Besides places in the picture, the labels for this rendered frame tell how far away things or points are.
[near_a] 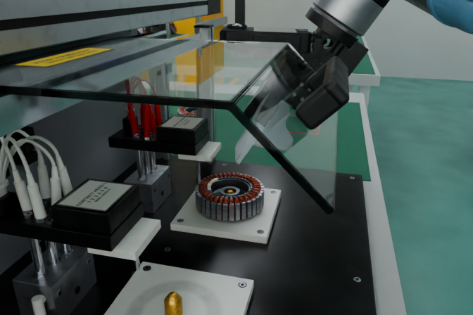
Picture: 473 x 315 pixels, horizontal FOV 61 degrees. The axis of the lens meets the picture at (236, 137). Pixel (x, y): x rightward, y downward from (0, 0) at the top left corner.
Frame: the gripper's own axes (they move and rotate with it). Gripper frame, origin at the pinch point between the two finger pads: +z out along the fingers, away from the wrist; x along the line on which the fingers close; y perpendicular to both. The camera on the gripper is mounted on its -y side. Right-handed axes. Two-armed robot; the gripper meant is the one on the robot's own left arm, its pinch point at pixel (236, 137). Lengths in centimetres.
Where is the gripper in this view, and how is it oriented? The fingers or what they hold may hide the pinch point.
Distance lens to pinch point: 56.8
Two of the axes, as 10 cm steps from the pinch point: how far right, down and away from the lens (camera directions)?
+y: 8.5, 5.1, 1.4
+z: -5.2, 7.6, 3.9
